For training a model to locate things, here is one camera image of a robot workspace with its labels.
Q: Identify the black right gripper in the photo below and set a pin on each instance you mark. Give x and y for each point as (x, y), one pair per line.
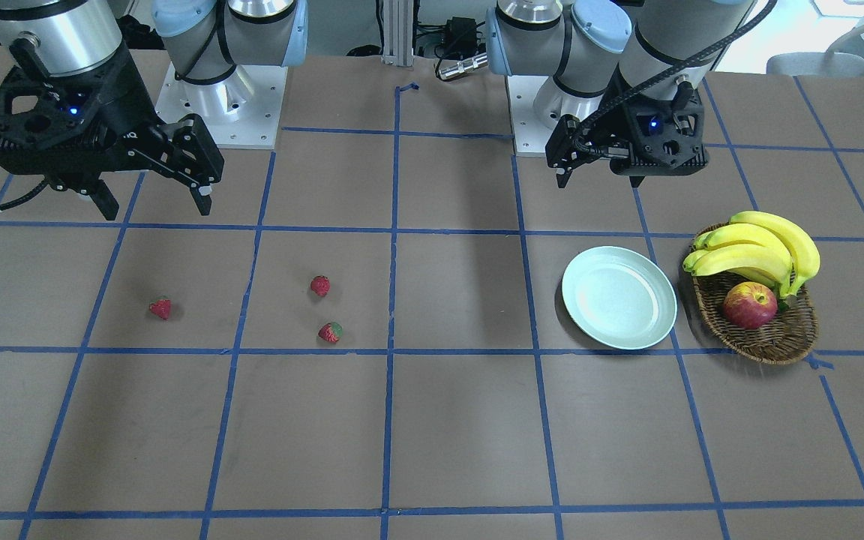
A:
(126, 103)

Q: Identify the silver cylindrical connector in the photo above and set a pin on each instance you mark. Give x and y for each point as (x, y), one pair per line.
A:
(461, 68)

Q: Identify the red apple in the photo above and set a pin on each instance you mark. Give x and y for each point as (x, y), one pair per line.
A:
(749, 305)

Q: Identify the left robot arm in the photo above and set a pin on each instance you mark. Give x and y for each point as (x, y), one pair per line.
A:
(621, 78)

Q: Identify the red strawberry green leaves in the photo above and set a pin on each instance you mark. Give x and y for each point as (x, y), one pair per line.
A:
(332, 332)

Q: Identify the black power adapter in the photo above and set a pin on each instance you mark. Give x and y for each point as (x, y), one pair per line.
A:
(460, 38)

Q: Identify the aluminium frame post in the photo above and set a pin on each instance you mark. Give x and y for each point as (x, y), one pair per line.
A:
(398, 32)

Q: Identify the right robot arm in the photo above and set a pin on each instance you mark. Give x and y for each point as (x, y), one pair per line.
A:
(206, 42)

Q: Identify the light green plate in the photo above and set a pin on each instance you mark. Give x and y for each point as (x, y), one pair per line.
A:
(619, 298)

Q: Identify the yellow banana bunch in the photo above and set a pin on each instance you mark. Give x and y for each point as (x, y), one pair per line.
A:
(760, 246)

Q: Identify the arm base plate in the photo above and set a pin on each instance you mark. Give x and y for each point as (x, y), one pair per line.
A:
(241, 112)
(535, 103)

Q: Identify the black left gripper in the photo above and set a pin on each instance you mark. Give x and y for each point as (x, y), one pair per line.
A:
(606, 129)

